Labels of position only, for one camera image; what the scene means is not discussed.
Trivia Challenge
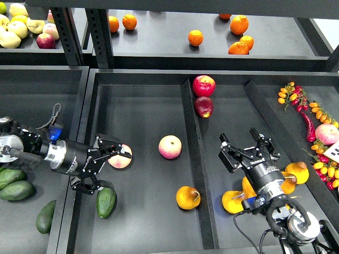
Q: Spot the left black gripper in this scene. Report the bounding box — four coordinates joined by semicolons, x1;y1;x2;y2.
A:
62;134;132;195

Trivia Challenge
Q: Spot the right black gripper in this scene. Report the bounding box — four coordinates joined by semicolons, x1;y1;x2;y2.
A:
218;127;285;193

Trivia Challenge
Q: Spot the dark green avocado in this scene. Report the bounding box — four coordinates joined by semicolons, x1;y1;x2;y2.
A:
96;188;117;219

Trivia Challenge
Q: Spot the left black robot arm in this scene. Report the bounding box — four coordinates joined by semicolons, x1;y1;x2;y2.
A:
1;103;132;195

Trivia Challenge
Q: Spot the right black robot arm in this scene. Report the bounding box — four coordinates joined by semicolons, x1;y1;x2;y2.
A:
218;128;338;253

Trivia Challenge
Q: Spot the yellow pear behind gripper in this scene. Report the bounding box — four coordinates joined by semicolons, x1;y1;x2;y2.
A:
242;176;257;199

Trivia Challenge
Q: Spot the yellow pear with brown top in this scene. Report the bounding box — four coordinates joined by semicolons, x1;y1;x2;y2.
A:
281;171;297;195

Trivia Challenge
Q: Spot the dark avocado bottom left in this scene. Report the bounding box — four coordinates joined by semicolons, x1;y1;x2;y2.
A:
35;200;56;234

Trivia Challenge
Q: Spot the green avocado lower left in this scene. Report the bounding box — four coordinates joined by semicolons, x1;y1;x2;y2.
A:
1;180;35;201

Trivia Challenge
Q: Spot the green avocado middle left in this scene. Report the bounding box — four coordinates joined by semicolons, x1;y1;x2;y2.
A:
1;169;27;189

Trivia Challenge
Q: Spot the pink apple left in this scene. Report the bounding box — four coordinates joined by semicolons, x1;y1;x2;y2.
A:
108;144;132;169

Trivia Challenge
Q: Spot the pink apple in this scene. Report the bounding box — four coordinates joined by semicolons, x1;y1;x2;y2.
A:
158;135;182;159
108;144;132;169

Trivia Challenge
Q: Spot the dark red apple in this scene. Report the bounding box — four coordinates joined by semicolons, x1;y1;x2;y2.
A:
194;96;213;119

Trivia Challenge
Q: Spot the bright red apple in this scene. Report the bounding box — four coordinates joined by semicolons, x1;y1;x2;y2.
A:
192;75;216;97

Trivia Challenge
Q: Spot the red chili pepper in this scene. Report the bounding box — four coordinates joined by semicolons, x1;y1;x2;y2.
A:
300;112;316;142

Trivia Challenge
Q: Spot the pink apple centre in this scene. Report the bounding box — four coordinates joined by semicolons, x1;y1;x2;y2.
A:
158;135;182;159

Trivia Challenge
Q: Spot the orange red tomato bunch upper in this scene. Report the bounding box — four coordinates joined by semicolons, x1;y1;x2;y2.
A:
278;81;308;112

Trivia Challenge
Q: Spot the black large divided tray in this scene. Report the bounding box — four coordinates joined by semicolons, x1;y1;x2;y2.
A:
69;69;338;253

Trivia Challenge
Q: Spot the orange tomato vine middle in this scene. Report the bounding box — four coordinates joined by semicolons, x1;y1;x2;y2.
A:
309;102;338;128

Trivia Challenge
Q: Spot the pink peach right bin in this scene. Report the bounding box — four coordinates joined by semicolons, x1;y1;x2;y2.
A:
315;124;338;145

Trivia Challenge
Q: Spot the cherry tomato bunch lower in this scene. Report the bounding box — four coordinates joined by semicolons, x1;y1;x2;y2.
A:
304;139;338;191

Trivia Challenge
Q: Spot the white marker card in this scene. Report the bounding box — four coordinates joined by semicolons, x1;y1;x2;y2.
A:
324;141;339;163

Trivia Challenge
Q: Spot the orange front right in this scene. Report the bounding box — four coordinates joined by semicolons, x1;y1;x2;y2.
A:
228;41;249;55

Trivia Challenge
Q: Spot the orange right small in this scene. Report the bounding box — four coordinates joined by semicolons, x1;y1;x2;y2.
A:
240;35;254;51

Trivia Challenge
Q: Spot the black left tray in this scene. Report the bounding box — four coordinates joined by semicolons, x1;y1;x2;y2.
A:
1;66;88;253

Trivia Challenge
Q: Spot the orange centre shelf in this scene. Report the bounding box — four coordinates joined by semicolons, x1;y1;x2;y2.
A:
188;30;203;47

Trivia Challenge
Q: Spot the large orange top right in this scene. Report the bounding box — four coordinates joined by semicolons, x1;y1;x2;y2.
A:
230;15;249;35

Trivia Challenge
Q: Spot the orange partly hidden top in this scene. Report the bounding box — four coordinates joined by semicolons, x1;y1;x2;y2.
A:
218;14;231;20

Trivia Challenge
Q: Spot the red apple on shelf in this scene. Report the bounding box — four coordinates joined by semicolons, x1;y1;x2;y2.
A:
36;33;56;49

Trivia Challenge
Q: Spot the orange left edge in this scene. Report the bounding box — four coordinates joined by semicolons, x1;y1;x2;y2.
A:
109;16;120;33

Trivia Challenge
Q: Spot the pink peach on shelf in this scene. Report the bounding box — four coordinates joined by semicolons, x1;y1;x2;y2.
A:
42;23;59;41

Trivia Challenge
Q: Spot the pale yellow apple right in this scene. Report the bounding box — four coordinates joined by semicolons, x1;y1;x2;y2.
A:
26;18;45;34

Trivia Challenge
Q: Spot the pale yellow apple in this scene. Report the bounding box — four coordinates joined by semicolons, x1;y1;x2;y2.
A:
26;18;45;34
7;21;28;39

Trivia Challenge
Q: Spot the pale yellow apple middle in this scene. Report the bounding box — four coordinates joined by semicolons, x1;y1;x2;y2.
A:
7;21;28;39

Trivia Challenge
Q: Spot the black shelf upright post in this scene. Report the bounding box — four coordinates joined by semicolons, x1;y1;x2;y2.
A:
85;8;114;69

